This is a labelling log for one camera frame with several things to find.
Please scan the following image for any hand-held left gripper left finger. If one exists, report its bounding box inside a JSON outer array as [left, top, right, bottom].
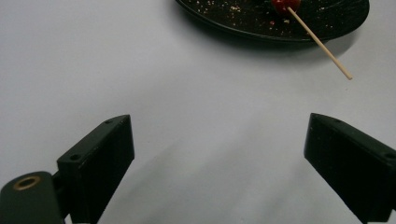
[[56, 114, 135, 224]]

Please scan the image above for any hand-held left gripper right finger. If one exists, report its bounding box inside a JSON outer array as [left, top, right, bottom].
[[304, 112, 396, 224]]

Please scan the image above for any candied red fruit skewer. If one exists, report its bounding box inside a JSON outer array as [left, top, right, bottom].
[[271, 0, 354, 81]]

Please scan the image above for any black round plate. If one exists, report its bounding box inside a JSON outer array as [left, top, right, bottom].
[[175, 0, 371, 44]]

